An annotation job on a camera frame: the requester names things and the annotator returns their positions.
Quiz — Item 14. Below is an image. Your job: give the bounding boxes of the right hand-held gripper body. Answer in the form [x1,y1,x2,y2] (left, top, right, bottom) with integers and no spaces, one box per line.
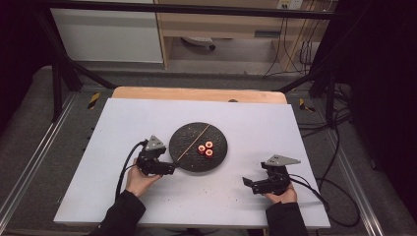
[261,154,302,196]

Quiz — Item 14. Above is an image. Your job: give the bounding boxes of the person's left hand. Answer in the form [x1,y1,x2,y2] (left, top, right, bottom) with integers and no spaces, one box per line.
[125,157,163,198]

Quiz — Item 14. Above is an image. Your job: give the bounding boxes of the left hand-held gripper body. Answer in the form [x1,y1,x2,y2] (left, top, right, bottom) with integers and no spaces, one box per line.
[136,135,167,176]

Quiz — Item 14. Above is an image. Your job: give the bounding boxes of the hanging black cables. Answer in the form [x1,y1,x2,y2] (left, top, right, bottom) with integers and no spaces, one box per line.
[264,16,328,78]

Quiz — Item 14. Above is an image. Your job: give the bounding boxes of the black metal frame leg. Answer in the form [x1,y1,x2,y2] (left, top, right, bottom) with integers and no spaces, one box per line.
[278,65,338,129]
[35,9,117,123]

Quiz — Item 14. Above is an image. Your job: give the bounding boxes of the thin wooden skewer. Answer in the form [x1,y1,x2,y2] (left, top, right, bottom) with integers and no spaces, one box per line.
[176,123,211,162]

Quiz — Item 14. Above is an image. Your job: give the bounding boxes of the person's right hand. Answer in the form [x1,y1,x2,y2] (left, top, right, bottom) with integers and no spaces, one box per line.
[264,188,298,205]

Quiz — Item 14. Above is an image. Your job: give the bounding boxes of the white cabinet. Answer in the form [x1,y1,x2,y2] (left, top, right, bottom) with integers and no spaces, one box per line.
[50,8,164,64]

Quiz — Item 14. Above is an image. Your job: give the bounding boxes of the aluminium floor rail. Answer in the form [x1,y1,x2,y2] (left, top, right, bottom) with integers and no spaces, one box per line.
[0,92,78,224]
[328,131,385,236]

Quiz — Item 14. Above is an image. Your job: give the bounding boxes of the black floor cables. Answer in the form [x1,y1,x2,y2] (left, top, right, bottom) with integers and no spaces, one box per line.
[296,82,353,139]

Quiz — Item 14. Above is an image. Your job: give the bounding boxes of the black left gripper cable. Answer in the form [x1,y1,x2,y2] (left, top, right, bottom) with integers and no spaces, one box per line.
[115,140,149,201]

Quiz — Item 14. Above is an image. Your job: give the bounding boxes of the grey chair base foot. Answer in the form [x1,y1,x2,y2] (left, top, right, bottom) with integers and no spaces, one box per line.
[181,36,216,51]

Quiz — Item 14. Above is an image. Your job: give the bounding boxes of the wooden table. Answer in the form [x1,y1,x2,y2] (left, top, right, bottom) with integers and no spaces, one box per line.
[111,86,288,105]

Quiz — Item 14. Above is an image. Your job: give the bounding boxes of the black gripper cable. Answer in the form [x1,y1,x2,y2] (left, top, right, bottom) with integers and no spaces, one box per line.
[288,173,361,228]
[115,140,149,201]

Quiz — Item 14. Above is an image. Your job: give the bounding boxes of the black curtain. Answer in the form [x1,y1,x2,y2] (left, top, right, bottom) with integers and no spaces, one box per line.
[0,0,53,132]
[328,0,417,224]

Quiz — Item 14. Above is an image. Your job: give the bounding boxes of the white wall socket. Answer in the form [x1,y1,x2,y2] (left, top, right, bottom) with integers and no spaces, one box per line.
[276,0,304,10]

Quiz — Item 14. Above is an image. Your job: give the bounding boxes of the black metal frame crossbar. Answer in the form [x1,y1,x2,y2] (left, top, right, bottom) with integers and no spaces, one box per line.
[35,0,348,21]

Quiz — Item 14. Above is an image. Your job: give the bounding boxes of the round black plate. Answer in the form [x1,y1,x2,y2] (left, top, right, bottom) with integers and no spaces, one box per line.
[168,122,229,173]

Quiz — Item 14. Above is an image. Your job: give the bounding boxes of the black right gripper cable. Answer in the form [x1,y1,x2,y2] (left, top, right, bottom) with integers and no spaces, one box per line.
[288,173,361,228]

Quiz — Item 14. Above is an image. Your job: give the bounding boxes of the light wooden desk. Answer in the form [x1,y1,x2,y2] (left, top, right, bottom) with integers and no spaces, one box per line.
[153,0,338,72]

